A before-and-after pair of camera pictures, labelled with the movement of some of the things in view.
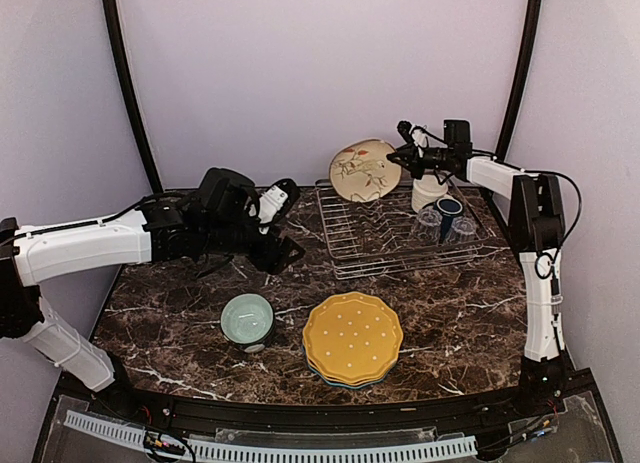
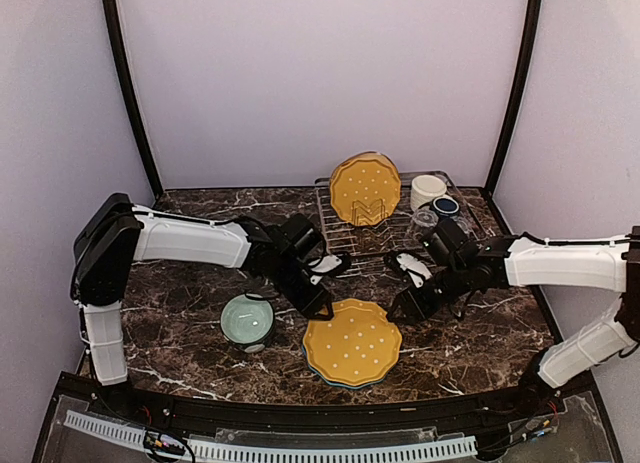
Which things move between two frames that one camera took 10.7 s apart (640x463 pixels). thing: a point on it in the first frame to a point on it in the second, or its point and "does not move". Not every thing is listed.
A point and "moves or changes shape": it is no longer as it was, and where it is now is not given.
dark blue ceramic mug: (448, 208) does not move
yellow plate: (353, 337) to (365, 188)
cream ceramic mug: (425, 190) does not move
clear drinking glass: (426, 228) does not move
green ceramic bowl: (247, 321) does not move
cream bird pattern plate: (361, 170) moves or changes shape
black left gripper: (274, 258) to (311, 305)
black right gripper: (410, 159) to (411, 303)
